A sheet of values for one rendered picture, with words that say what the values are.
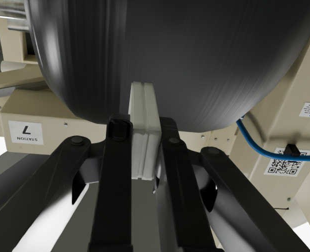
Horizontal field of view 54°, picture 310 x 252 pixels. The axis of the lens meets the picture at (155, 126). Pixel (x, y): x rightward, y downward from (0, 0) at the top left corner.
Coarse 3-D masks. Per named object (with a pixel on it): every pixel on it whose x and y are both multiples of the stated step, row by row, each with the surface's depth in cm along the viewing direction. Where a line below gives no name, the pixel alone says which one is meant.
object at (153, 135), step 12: (144, 84) 20; (144, 96) 19; (144, 108) 17; (156, 108) 17; (156, 120) 16; (156, 132) 15; (144, 144) 15; (156, 144) 15; (144, 156) 15; (156, 156) 15; (144, 168) 16
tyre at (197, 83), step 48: (48, 0) 25; (96, 0) 24; (144, 0) 24; (192, 0) 24; (240, 0) 24; (288, 0) 25; (48, 48) 29; (96, 48) 27; (144, 48) 27; (192, 48) 27; (240, 48) 27; (288, 48) 28; (96, 96) 33; (192, 96) 32; (240, 96) 32
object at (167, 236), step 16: (176, 144) 14; (176, 160) 13; (160, 176) 14; (176, 176) 12; (192, 176) 12; (160, 192) 13; (176, 192) 11; (192, 192) 11; (160, 208) 13; (176, 208) 10; (192, 208) 11; (160, 224) 12; (176, 224) 10; (192, 224) 10; (208, 224) 10; (160, 240) 12; (176, 240) 9; (192, 240) 9; (208, 240) 9
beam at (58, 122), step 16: (16, 96) 90; (32, 96) 92; (48, 96) 93; (0, 112) 84; (16, 112) 84; (32, 112) 85; (48, 112) 86; (64, 112) 87; (48, 128) 87; (64, 128) 87; (80, 128) 88; (96, 128) 88; (16, 144) 90; (32, 144) 90; (48, 144) 91; (192, 144) 93
